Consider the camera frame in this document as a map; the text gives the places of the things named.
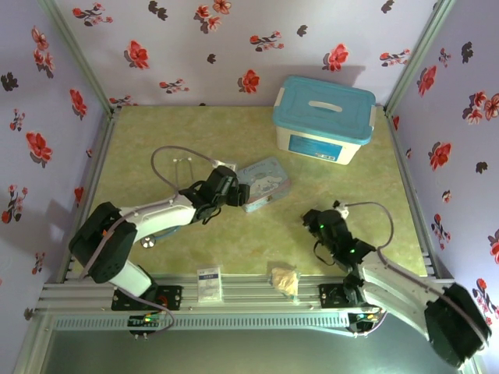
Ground light blue cartoon tin box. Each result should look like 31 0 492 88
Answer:
236 156 293 213

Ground clear bag with beige contents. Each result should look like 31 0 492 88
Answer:
267 266 302 307

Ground blue stethoscope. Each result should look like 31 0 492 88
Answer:
140 157 195 249

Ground small white paper packet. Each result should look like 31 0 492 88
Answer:
196 266 223 304

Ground white storage box blue lid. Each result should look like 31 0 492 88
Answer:
271 75 377 166

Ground thin black left gripper wire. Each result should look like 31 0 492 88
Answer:
200 208 224 227

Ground thin black gripper wire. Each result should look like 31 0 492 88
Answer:
200 208 224 227
313 240 338 267

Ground thin black right gripper wire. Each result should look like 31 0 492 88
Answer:
313 240 338 267

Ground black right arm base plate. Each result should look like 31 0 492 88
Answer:
318 283 367 309

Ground aluminium side rail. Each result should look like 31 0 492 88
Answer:
384 108 455 280
57 111 119 284

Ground aluminium table edge rail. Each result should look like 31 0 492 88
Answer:
37 273 465 314

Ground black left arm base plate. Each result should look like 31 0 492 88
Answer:
111 284 184 312

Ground slotted grey cable duct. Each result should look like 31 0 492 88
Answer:
51 314 351 331

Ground aluminium corner post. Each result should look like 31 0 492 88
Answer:
383 0 458 115
37 0 118 115

